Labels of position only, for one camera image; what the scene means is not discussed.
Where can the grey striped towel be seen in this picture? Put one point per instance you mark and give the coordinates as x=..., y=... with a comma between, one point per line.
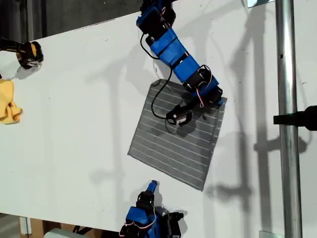
x=173, y=153

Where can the black clamp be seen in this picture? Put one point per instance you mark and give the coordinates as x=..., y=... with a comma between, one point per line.
x=297, y=117

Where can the white plastic container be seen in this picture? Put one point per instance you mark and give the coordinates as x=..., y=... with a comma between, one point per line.
x=59, y=234

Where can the brown cardboard box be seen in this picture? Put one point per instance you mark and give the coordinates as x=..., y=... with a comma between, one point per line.
x=37, y=228

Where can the white table leg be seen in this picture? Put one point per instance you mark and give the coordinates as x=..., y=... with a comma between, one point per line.
x=24, y=225

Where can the yellow cloth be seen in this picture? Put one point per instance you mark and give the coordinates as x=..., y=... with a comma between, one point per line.
x=6, y=104

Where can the black yellow power drill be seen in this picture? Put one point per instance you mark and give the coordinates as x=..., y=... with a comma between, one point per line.
x=27, y=52

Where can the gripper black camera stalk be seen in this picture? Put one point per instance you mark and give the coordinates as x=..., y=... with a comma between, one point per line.
x=192, y=106

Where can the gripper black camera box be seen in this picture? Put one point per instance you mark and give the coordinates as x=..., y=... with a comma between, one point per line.
x=177, y=116
x=174, y=223

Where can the steel post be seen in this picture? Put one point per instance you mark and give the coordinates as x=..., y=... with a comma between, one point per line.
x=287, y=74

